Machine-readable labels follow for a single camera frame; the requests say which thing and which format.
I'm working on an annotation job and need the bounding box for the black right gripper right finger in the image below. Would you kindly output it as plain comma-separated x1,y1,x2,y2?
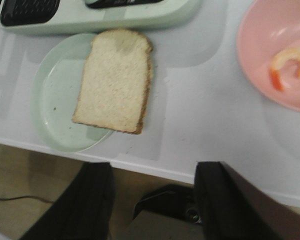
194,161,300,240

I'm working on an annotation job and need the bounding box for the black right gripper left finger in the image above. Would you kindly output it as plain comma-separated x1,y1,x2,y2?
21,162,113,240

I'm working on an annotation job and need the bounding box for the bread slice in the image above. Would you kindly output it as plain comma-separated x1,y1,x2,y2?
72,28,153,135

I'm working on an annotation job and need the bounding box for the shrimp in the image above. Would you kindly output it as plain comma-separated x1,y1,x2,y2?
268,47,300,92

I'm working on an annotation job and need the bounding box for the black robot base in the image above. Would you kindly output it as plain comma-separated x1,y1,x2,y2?
133,184,202,225

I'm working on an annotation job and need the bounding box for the green round plate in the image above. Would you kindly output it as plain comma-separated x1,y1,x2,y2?
30,33,112,153

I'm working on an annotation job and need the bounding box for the pink bowl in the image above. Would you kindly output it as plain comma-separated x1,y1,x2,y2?
236,0,300,112

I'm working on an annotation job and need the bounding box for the black floor cable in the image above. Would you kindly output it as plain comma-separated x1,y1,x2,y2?
0,195,55,205

